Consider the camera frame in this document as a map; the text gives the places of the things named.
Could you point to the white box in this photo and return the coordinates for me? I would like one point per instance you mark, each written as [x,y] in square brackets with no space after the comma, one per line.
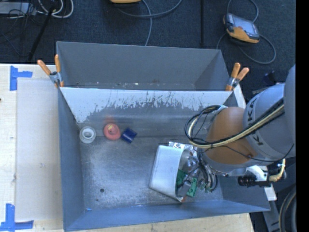
[165,170]

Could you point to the blue block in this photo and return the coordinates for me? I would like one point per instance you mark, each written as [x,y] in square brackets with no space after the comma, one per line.
[128,135]

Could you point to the grey metal bin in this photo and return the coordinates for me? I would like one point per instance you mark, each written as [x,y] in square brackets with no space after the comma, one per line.
[120,173]

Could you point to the red round toy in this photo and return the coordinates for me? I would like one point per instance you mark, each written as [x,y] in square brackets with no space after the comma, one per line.
[112,131]

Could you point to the clear tape roll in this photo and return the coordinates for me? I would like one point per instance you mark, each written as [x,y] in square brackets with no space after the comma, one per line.
[87,134]

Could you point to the pale wood board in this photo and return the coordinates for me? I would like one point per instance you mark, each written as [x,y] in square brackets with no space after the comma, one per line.
[36,149]

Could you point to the black cylinder on white bracket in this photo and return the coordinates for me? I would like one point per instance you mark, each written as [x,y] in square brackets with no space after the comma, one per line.
[248,179]

